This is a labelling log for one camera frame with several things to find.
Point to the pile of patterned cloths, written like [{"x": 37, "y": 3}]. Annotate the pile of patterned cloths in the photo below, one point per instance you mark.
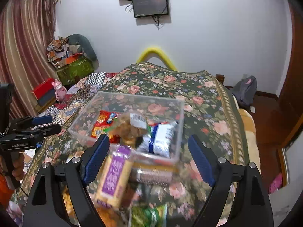
[{"x": 59, "y": 49}]

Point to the pink toy figure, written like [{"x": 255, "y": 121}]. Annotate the pink toy figure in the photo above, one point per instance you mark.
[{"x": 59, "y": 91}]

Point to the red box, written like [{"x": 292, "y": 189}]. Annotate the red box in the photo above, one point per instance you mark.
[{"x": 42, "y": 91}]

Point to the striped red curtain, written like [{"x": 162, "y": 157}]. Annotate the striped red curtain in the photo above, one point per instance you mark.
[{"x": 21, "y": 47}]

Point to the clear plastic box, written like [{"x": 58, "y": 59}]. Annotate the clear plastic box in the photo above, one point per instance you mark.
[{"x": 142, "y": 104}]

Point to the red snack packet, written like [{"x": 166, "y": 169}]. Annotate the red snack packet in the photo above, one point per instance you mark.
[{"x": 101, "y": 123}]

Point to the green snack packet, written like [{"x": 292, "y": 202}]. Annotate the green snack packet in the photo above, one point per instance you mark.
[{"x": 148, "y": 216}]

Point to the silver and gold snack packet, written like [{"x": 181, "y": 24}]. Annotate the silver and gold snack packet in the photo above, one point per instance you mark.
[{"x": 153, "y": 176}]

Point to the brown snack packet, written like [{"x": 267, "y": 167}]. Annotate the brown snack packet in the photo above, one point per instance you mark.
[{"x": 126, "y": 130}]

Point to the orange snack packet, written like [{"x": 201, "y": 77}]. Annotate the orange snack packet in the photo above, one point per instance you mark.
[{"x": 68, "y": 203}]

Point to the pink cloth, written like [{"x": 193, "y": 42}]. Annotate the pink cloth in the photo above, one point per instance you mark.
[{"x": 276, "y": 184}]

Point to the grey backpack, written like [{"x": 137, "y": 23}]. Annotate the grey backpack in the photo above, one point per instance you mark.
[{"x": 245, "y": 91}]

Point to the white and blue snack packet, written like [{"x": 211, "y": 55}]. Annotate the white and blue snack packet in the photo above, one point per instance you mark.
[{"x": 158, "y": 139}]

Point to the floral blanket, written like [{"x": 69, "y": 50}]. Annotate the floral blanket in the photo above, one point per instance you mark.
[{"x": 201, "y": 94}]

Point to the person's left hand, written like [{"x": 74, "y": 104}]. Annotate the person's left hand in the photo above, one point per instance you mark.
[{"x": 18, "y": 169}]

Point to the small black monitor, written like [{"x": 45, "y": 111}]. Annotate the small black monitor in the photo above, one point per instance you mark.
[{"x": 150, "y": 4}]

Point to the purple and yellow snack packet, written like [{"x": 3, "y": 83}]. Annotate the purple and yellow snack packet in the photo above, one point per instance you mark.
[{"x": 113, "y": 177}]

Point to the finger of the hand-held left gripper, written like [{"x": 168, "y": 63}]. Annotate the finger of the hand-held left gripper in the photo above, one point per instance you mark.
[
  {"x": 42, "y": 120},
  {"x": 48, "y": 130}
]

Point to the wooden door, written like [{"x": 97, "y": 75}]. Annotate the wooden door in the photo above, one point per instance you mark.
[{"x": 292, "y": 87}]

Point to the yellow foam tube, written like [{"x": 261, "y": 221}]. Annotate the yellow foam tube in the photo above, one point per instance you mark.
[{"x": 151, "y": 52}]

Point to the beige blanket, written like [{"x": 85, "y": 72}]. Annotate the beige blanket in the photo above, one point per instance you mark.
[{"x": 248, "y": 127}]

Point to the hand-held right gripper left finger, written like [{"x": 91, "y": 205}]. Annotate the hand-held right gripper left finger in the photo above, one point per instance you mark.
[{"x": 95, "y": 163}]

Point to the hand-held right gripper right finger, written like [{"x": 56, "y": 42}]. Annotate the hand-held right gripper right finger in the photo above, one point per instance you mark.
[{"x": 201, "y": 162}]

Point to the checkered patchwork quilt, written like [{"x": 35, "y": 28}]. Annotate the checkered patchwork quilt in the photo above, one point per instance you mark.
[{"x": 92, "y": 81}]

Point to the green patterned box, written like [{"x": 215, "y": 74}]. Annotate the green patterned box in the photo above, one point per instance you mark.
[{"x": 74, "y": 71}]

